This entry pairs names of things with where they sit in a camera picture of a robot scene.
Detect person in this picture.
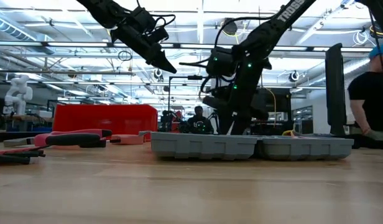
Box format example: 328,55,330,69
187,105,215,134
348,42,383,141

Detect black monitor screen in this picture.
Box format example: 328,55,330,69
253,87,292,113

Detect thin black stand pole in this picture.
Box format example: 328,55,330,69
368,9,383,73

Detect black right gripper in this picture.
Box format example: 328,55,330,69
203,67,269,135

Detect red black bit holder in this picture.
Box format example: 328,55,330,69
0,146,46,165

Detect black gantry frame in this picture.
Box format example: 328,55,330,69
168,75,223,113

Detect yellow hanging cable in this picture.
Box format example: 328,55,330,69
265,88,278,127

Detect black work glove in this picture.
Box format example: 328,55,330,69
353,134,383,149

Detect red plastic box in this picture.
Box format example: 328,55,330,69
52,104,159,141

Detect black upright panel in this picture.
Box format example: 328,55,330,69
325,43,348,136

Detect grey plastic tool case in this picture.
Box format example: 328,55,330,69
150,131,355,162

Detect black red background robot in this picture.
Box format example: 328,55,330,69
160,109,188,134

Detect long ceiling light bar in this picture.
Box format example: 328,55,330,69
0,41,376,52

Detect wooden background workbench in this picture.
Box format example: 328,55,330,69
0,113,54,123

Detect red handled pliers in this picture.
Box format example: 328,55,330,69
3,129,113,149

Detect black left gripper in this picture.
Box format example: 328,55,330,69
110,7,177,75

